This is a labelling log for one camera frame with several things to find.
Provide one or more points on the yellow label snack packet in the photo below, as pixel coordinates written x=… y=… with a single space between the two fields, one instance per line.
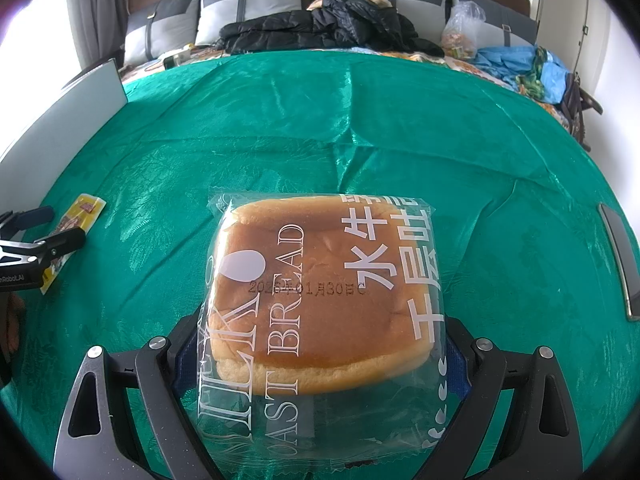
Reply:
x=82 y=210

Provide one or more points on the dark brown bag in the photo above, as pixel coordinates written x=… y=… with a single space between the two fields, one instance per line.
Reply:
x=575 y=105

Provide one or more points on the grey smartphone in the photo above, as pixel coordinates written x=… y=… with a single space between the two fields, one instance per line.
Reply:
x=620 y=260

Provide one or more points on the black puffer jacket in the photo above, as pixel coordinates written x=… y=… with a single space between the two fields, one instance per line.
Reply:
x=300 y=27

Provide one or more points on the grey curtain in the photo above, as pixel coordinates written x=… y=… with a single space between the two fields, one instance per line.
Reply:
x=95 y=10

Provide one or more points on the white cardboard box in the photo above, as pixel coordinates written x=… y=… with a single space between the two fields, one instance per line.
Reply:
x=65 y=110

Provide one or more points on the green yellow patterned cloth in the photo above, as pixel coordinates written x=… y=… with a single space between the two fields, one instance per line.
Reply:
x=535 y=77

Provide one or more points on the bread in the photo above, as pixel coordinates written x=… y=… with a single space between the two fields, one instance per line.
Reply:
x=320 y=300

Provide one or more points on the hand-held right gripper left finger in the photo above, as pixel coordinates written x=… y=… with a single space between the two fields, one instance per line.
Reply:
x=167 y=355

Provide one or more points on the clear plastic bag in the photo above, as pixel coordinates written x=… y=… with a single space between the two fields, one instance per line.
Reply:
x=462 y=30

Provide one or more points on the white door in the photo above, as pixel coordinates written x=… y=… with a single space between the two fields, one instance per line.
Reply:
x=560 y=10

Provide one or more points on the blue cloth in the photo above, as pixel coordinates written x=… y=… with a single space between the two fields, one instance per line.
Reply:
x=500 y=60

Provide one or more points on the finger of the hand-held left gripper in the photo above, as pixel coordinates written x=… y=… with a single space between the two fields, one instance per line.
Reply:
x=32 y=216
x=55 y=246

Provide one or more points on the small grey box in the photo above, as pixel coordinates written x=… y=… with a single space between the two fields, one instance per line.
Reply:
x=175 y=60

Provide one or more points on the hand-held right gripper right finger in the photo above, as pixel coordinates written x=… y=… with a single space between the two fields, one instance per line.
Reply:
x=460 y=370

